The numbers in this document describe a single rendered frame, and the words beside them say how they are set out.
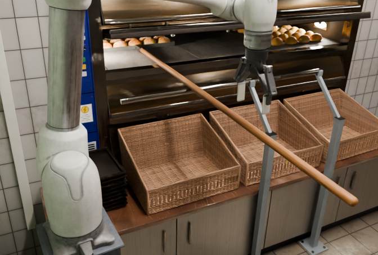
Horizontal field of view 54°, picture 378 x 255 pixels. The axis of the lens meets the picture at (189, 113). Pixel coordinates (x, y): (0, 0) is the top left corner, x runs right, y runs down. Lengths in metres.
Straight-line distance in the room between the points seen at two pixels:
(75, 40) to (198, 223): 1.27
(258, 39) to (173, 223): 1.13
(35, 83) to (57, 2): 0.97
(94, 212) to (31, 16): 1.11
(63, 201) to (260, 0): 0.81
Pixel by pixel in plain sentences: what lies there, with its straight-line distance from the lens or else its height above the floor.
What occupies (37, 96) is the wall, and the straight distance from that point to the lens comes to 2.06.
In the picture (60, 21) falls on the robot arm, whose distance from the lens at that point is 1.13.
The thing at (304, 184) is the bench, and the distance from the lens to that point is 2.41.
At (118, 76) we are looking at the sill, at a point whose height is 1.16.
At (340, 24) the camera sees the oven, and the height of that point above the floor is 1.31.
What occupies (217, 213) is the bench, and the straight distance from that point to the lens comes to 2.11.
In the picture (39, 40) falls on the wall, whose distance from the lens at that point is 1.98.
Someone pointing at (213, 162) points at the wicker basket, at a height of 0.60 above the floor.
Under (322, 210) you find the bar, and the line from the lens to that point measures 2.58.
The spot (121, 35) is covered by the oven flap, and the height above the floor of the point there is 1.41.
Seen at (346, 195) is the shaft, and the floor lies 1.20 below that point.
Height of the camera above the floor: 1.83
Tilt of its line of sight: 24 degrees down
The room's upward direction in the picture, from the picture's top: 1 degrees clockwise
